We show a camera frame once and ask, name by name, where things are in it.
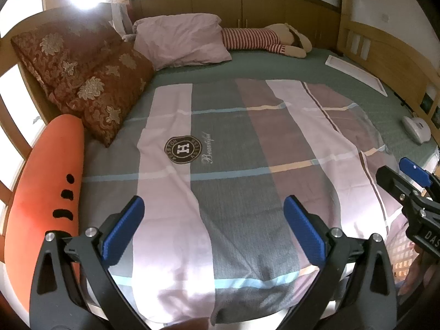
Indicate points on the striped plush dog toy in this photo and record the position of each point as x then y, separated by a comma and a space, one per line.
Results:
279, 38

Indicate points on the pink pillow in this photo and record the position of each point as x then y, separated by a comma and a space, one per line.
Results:
188, 39

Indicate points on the orange carrot plush pillow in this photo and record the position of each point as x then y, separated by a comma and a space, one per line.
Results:
46, 198

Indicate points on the plaid pink grey blanket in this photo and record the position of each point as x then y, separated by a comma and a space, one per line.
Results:
214, 163

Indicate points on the white small device pillow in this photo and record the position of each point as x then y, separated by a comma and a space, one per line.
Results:
417, 129

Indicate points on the person right hand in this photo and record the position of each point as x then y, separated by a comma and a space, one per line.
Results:
422, 268

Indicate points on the brown floral cushion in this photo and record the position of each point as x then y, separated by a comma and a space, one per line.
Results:
87, 70

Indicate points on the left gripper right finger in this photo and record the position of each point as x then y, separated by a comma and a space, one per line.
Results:
369, 301

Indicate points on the white flat board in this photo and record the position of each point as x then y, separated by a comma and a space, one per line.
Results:
357, 73

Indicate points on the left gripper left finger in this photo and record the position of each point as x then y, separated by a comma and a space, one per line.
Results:
56, 300

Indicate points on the green bed mattress sheet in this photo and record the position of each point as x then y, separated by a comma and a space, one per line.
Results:
385, 112

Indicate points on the white laundry basket trash bin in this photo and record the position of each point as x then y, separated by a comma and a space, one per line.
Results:
400, 248

